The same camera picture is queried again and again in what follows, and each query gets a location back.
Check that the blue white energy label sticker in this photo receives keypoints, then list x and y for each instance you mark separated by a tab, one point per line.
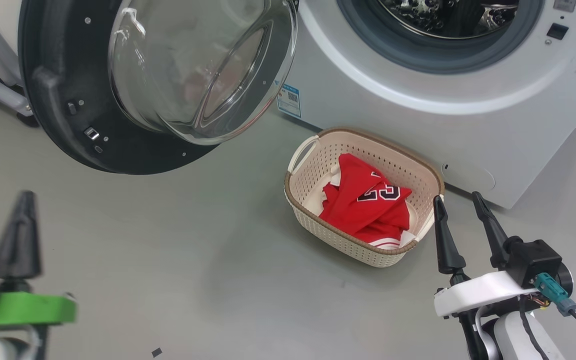
289	100

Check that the black right wrist motor cylinder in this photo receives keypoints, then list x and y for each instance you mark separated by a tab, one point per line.
567	280

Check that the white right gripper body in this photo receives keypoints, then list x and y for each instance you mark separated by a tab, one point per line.
478	292

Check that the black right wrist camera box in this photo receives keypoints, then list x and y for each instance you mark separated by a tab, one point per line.
535	260

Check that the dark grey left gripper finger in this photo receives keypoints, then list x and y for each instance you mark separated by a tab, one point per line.
18	245

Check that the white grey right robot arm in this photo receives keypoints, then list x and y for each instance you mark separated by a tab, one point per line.
508	340

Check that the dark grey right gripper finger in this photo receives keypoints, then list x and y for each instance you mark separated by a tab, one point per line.
448	250
495	245

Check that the cream perforated laundry basket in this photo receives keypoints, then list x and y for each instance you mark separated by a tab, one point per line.
318	165

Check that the small black floor scrap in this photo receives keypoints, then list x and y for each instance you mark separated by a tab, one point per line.
156	352

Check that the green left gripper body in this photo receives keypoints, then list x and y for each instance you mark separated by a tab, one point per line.
28	309

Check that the white front-load washing machine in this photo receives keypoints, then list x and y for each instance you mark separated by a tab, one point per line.
368	115

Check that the round black glass washer door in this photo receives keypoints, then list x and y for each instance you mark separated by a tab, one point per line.
53	125

